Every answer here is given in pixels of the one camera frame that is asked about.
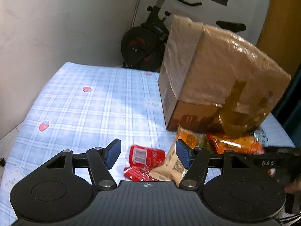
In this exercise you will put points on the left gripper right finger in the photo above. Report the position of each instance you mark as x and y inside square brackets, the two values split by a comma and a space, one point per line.
[195, 161]

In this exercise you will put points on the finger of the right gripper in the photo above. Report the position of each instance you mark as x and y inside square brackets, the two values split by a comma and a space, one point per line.
[277, 157]

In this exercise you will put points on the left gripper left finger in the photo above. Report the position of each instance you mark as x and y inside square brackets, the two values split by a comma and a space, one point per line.
[100, 161]

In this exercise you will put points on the orange chip bag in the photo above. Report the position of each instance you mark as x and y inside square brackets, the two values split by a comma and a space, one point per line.
[245, 144]

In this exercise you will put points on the red snack packet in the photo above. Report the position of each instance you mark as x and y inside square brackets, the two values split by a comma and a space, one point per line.
[142, 160]

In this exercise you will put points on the brown cardboard box with liner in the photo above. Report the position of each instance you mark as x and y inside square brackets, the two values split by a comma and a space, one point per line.
[214, 81]

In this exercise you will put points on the person's right hand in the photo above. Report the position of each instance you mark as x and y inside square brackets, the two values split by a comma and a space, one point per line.
[287, 178]

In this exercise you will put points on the olive green snack packet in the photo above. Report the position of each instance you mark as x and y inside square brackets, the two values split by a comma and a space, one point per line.
[194, 140]

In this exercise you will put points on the beige orange snack bar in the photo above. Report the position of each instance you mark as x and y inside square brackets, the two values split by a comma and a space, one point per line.
[171, 169]

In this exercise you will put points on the white blue snack packet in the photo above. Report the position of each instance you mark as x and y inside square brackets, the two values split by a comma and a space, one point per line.
[260, 137]

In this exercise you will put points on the blue plaid bed sheet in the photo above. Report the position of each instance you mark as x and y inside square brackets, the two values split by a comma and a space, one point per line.
[84, 106]

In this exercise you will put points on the black exercise bike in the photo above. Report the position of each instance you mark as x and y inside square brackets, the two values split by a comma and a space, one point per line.
[143, 47]

